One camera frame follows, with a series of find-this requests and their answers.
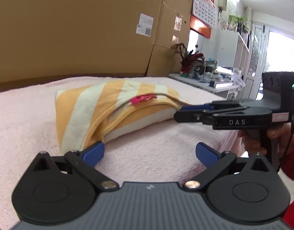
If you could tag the red wall calendar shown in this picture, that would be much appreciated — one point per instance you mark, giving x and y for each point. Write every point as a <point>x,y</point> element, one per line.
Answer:
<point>204,7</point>

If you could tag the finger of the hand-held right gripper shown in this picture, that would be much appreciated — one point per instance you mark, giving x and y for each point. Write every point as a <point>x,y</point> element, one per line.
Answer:
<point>192,107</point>
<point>187,116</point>

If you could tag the pink towel blanket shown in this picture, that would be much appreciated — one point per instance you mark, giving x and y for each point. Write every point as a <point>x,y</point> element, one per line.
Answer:
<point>149,143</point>

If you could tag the person's right hand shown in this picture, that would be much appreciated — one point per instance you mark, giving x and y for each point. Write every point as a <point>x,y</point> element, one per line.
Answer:
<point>252,146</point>

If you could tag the white shelf cabinet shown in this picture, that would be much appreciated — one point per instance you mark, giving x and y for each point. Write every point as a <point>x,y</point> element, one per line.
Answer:
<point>228,50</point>

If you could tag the red leaf potted plant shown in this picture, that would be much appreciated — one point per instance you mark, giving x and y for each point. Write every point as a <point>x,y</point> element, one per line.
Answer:
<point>190,61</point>

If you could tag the small wall window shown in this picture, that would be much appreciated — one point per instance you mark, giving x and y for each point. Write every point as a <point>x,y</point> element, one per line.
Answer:
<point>193,43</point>

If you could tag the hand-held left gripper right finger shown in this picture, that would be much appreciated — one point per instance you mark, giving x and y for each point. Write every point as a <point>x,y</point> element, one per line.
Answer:
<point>205,154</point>

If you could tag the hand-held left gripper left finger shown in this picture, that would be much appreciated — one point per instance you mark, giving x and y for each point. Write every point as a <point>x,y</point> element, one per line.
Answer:
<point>94,152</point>

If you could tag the beige wall box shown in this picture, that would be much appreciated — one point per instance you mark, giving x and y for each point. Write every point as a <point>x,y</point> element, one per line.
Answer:
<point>222,2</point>

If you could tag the white label with square code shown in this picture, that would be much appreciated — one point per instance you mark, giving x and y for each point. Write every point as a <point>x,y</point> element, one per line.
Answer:
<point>143,30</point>

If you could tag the cardboard box with tape strips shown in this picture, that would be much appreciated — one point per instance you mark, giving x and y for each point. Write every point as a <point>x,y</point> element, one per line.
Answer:
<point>171,4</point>

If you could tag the grey metal machine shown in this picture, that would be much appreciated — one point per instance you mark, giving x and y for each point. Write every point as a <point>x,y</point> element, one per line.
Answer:
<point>197,69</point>

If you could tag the orange white striped shirt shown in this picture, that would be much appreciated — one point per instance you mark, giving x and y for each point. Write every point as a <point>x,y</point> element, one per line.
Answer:
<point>89,105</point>

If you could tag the white framed glass door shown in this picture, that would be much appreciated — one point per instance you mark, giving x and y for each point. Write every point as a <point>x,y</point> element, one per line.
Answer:
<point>257,57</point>

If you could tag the large cardboard box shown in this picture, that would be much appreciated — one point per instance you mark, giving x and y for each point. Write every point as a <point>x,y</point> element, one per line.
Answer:
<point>77,28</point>

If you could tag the green potted plants row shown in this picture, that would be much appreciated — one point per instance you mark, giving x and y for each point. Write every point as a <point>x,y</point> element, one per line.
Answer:
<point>238,21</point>

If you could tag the small cardboard box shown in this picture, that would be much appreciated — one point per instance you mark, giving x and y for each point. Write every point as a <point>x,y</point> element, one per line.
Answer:
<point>161,62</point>

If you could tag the white side table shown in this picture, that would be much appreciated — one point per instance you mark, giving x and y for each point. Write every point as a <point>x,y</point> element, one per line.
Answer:
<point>180,76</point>

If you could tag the white text shipping label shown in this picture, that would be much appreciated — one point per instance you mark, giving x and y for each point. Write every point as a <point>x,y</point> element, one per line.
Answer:
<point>146,19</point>

